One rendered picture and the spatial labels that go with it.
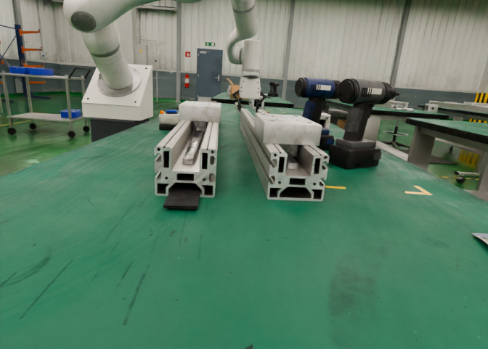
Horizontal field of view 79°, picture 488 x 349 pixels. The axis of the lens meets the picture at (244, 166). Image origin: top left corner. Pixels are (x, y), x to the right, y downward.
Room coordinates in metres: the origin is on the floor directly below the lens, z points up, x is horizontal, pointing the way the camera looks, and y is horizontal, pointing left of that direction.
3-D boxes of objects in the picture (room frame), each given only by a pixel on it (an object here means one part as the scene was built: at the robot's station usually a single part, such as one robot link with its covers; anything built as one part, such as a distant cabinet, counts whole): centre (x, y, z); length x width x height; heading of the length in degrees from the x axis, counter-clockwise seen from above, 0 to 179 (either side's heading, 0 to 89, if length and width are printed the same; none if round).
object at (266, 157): (0.88, -0.06, 0.82); 0.80 x 0.10 x 0.09; 5
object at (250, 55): (1.47, 0.00, 1.10); 0.09 x 0.08 x 0.13; 76
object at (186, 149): (0.86, 0.13, 0.82); 0.80 x 0.10 x 0.09; 5
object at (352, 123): (0.79, -0.32, 0.89); 0.20 x 0.08 x 0.22; 118
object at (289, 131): (0.63, -0.08, 0.87); 0.16 x 0.11 x 0.07; 5
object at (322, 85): (0.96, -0.24, 0.89); 0.20 x 0.08 x 0.22; 108
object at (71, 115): (4.53, 2.99, 0.50); 1.03 x 0.55 x 1.01; 95
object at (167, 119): (1.13, 0.28, 0.81); 0.10 x 0.08 x 0.06; 95
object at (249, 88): (1.47, 0.00, 0.95); 0.10 x 0.07 x 0.11; 95
